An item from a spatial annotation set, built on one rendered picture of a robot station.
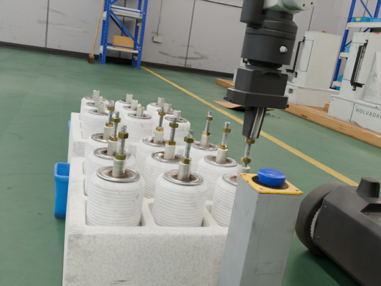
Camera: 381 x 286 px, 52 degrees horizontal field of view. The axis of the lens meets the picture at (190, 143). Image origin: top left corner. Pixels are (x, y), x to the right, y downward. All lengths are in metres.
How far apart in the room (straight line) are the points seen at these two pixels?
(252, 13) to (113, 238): 0.43
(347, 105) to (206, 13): 4.44
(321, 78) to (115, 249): 3.64
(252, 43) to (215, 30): 6.73
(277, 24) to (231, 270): 0.40
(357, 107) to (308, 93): 0.87
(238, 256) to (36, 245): 0.53
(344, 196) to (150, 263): 0.51
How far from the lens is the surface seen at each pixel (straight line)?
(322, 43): 4.10
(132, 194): 0.66
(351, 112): 3.36
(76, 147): 1.14
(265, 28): 0.68
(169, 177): 0.70
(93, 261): 0.67
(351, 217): 0.95
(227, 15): 7.49
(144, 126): 1.18
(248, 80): 0.68
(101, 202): 0.67
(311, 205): 1.04
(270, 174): 0.56
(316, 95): 4.14
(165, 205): 0.69
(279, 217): 0.56
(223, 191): 0.73
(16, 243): 0.98
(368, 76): 3.52
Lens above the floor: 0.49
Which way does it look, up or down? 14 degrees down
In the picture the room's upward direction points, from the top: 9 degrees clockwise
